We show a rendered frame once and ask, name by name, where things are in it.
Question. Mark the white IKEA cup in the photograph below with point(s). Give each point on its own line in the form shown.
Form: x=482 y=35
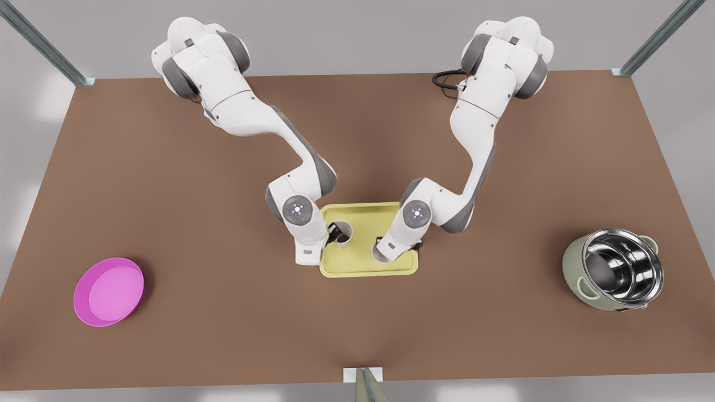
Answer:
x=344 y=234
x=379 y=255

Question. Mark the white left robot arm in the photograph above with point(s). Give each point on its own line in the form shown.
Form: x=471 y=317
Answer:
x=480 y=117

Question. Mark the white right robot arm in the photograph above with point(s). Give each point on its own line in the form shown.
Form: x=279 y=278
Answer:
x=234 y=106

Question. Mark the yellow rectangular tray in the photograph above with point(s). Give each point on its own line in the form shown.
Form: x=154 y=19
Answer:
x=363 y=262

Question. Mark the steel pot with green outside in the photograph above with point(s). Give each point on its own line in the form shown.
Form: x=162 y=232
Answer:
x=614 y=269

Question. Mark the pink round bowl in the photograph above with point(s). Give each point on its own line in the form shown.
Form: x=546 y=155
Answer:
x=109 y=292

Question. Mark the silver frame post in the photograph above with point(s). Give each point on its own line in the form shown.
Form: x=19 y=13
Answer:
x=39 y=42
x=656 y=39
x=366 y=386

